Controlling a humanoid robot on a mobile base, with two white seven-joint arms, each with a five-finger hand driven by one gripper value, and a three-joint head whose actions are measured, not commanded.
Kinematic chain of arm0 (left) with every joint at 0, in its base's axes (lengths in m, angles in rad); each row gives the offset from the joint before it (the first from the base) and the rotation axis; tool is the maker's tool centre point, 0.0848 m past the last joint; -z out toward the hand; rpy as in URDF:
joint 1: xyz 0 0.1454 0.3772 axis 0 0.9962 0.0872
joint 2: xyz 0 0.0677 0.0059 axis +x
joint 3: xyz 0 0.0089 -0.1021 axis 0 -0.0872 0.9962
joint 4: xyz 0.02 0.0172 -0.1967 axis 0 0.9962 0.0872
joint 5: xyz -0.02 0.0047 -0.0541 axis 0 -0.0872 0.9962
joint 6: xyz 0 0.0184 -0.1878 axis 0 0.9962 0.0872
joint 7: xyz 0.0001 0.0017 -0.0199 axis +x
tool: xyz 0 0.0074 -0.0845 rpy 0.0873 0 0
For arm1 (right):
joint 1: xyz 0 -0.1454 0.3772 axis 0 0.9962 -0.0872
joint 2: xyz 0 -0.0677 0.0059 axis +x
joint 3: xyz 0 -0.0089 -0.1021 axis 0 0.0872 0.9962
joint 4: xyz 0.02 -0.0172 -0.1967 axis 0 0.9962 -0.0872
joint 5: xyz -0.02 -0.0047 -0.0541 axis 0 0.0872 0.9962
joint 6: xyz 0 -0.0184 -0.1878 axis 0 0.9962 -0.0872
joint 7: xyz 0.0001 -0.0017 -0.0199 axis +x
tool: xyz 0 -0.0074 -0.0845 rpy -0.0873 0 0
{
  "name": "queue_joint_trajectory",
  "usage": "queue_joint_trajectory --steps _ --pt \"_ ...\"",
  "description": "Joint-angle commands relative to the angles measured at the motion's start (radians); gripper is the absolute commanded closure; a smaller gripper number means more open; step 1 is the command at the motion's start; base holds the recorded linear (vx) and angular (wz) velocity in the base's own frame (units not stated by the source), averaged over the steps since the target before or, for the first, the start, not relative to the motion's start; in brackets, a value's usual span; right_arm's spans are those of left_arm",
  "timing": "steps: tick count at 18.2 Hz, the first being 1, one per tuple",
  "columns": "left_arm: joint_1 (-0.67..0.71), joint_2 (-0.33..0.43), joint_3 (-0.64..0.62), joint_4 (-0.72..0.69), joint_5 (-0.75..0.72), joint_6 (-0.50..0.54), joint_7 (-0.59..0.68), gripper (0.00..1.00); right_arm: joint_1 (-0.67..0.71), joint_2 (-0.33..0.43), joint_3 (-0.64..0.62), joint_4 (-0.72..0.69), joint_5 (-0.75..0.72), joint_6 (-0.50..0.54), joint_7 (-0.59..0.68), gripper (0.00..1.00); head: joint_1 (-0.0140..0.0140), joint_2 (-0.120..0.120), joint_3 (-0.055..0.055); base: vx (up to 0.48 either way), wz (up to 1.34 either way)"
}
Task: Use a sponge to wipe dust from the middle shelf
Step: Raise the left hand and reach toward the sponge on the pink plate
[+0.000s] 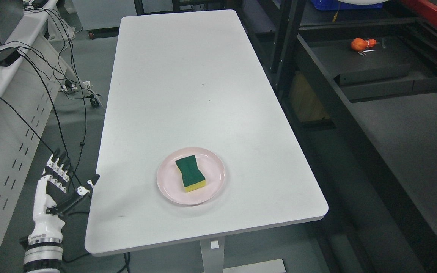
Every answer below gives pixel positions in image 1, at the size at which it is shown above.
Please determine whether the blue crate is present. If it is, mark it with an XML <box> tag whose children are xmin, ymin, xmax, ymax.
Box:
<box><xmin>310</xmin><ymin>0</ymin><xmax>383</xmax><ymax>11</ymax></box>

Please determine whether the green yellow sponge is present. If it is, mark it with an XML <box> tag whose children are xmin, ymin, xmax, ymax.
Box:
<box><xmin>175</xmin><ymin>154</ymin><xmax>207</xmax><ymax>193</ymax></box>

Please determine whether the black power adapter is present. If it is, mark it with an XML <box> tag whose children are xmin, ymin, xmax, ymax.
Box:
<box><xmin>0</xmin><ymin>48</ymin><xmax>21</xmax><ymax>67</ymax></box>

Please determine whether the white power strip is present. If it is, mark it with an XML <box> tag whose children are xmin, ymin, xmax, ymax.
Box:
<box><xmin>62</xmin><ymin>80</ymin><xmax>93</xmax><ymax>94</ymax></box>

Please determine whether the white side desk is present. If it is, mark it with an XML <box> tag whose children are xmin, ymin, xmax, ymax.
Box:
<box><xmin>0</xmin><ymin>0</ymin><xmax>75</xmax><ymax>273</ymax></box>

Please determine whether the black metal rack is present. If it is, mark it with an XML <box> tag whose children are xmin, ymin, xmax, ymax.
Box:
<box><xmin>237</xmin><ymin>0</ymin><xmax>437</xmax><ymax>273</ymax></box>

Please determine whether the white table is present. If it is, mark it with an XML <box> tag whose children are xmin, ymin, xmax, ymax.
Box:
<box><xmin>85</xmin><ymin>10</ymin><xmax>329</xmax><ymax>273</ymax></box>

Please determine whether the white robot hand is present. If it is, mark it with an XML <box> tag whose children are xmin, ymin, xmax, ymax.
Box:
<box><xmin>27</xmin><ymin>150</ymin><xmax>100</xmax><ymax>245</ymax></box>

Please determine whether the pink round plate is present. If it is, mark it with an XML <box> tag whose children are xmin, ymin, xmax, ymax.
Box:
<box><xmin>157</xmin><ymin>147</ymin><xmax>225</xmax><ymax>205</ymax></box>

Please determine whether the orange toy on shelf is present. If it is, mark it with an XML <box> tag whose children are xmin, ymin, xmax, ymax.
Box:
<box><xmin>351</xmin><ymin>38</ymin><xmax>377</xmax><ymax>52</ymax></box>

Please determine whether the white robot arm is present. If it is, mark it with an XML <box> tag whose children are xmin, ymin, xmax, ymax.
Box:
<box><xmin>23</xmin><ymin>242</ymin><xmax>63</xmax><ymax>273</ymax></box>

